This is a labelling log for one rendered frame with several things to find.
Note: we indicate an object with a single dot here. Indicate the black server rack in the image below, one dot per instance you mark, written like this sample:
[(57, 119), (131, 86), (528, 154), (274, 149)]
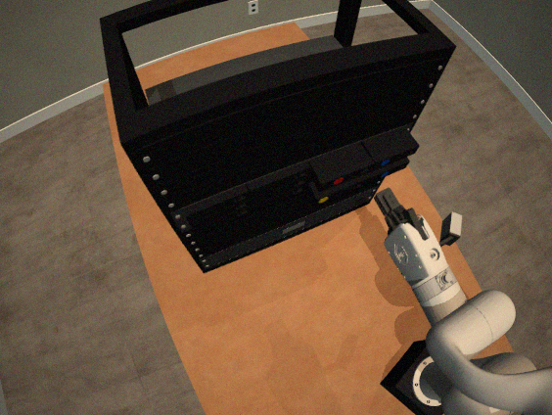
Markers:
[(240, 141)]

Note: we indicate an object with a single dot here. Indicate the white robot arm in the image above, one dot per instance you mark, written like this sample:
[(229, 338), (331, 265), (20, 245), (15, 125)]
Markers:
[(464, 333)]

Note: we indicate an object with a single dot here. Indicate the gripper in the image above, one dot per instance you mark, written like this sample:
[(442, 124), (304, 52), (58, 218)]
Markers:
[(417, 255)]

